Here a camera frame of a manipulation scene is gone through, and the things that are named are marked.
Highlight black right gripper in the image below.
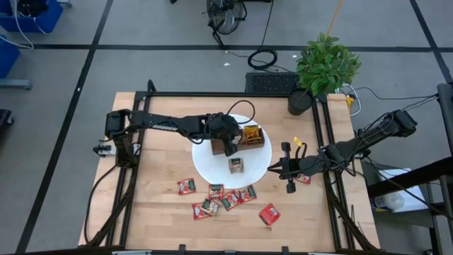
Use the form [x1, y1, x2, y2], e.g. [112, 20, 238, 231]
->
[268, 142, 326, 194]

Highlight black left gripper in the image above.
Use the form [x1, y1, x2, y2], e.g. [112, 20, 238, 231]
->
[205, 112, 243, 157]

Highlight beige tea packet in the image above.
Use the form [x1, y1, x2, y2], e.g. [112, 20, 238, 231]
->
[200, 198, 220, 215]
[227, 157, 245, 175]

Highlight red strawberry tea packet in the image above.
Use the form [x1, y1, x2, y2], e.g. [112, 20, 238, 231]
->
[294, 173, 313, 186]
[258, 203, 282, 227]
[239, 184, 258, 204]
[191, 202, 213, 222]
[207, 183, 224, 201]
[176, 177, 197, 196]
[220, 189, 242, 212]

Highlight brown wooden tea caddy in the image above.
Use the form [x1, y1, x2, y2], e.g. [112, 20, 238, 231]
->
[210, 126, 266, 156]

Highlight white round woven placemat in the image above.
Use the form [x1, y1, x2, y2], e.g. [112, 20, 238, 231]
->
[191, 113, 273, 190]

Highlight black perforated metal case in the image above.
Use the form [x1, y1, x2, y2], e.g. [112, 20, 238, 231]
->
[244, 72, 302, 94]

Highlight black plant pot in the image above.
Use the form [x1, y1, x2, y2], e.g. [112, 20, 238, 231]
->
[287, 88, 314, 117]

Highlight black floor fan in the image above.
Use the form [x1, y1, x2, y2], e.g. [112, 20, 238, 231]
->
[205, 0, 248, 49]

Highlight green leafy plant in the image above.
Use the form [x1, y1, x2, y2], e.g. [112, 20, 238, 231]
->
[294, 32, 362, 97]

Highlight white box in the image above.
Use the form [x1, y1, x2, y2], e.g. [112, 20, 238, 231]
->
[370, 167, 430, 214]

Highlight black metal stand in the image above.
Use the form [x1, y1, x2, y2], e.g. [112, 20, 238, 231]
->
[366, 82, 453, 255]

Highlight blue storage bin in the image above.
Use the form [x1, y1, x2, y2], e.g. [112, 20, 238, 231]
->
[0, 0, 64, 33]
[0, 35, 21, 79]

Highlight grey cart base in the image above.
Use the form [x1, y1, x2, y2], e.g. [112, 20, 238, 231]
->
[0, 78, 33, 91]

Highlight black floor object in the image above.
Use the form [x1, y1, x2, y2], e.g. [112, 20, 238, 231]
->
[0, 108, 15, 129]

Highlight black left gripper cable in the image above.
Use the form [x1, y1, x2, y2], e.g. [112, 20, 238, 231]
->
[225, 99, 257, 125]

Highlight coiled black floor cable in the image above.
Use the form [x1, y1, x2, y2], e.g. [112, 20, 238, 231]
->
[246, 0, 280, 71]

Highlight white floor cable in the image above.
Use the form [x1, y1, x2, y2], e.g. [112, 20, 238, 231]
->
[338, 84, 362, 118]

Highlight yellow hanging cable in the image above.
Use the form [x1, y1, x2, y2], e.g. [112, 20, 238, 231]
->
[326, 0, 345, 38]

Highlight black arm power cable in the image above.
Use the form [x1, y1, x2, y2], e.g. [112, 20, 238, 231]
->
[84, 163, 121, 246]

